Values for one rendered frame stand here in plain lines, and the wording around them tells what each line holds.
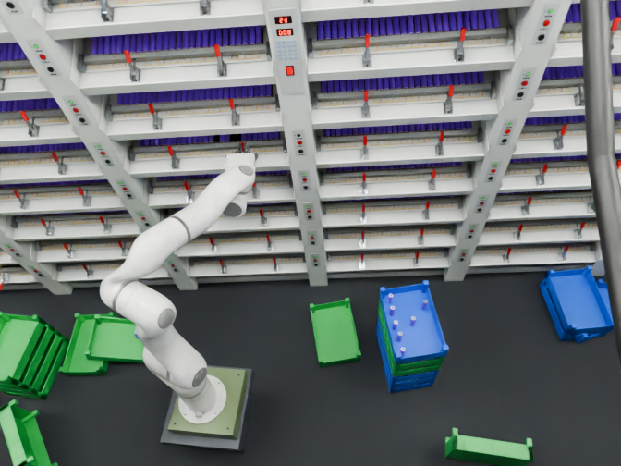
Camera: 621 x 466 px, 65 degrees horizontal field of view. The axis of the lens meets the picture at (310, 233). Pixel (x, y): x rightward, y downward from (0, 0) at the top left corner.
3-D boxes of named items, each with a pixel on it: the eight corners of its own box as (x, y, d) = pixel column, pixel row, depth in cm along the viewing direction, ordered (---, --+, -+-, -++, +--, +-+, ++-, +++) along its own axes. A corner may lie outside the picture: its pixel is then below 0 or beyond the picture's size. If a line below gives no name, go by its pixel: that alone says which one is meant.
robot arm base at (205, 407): (224, 423, 186) (213, 407, 172) (176, 424, 187) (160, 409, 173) (228, 374, 198) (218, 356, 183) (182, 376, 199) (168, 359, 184)
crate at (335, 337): (360, 361, 232) (361, 354, 226) (319, 367, 232) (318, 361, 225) (349, 304, 249) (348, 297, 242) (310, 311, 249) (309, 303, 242)
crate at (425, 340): (445, 356, 190) (449, 349, 183) (395, 364, 190) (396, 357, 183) (425, 288, 207) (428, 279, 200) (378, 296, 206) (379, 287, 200)
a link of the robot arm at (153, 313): (181, 349, 173) (216, 371, 167) (158, 377, 167) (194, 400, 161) (133, 268, 135) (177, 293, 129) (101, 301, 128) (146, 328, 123)
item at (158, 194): (297, 202, 199) (293, 191, 185) (152, 208, 203) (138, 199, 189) (296, 155, 203) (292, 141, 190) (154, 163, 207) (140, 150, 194)
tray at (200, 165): (291, 169, 182) (288, 160, 173) (133, 177, 186) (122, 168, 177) (290, 120, 187) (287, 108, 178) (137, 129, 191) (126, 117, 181)
